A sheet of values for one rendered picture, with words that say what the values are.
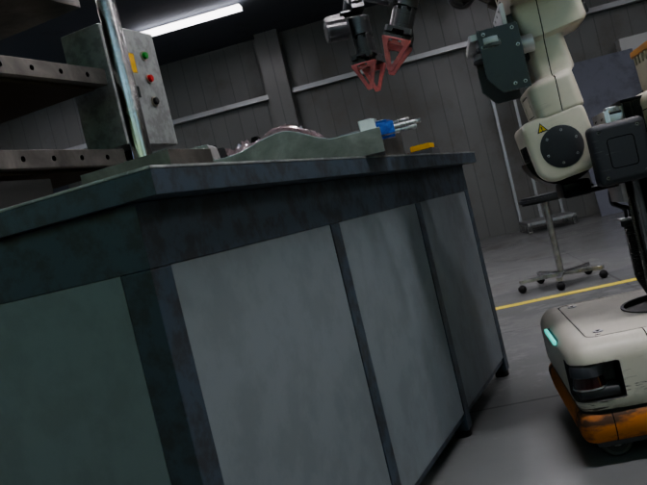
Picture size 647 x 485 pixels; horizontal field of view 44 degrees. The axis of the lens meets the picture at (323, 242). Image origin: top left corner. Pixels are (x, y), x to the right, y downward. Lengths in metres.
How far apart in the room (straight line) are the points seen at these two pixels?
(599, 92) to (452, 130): 1.80
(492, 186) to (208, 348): 9.27
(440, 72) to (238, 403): 9.36
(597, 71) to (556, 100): 8.20
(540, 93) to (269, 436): 1.15
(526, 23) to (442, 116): 8.27
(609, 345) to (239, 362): 0.96
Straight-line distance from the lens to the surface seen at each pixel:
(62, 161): 2.30
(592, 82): 10.20
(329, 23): 2.26
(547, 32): 2.11
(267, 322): 1.31
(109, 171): 1.52
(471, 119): 10.35
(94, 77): 2.53
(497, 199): 10.32
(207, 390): 1.14
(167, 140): 2.86
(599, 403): 1.92
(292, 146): 1.79
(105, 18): 2.60
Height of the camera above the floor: 0.68
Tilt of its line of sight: 1 degrees down
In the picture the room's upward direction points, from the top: 13 degrees counter-clockwise
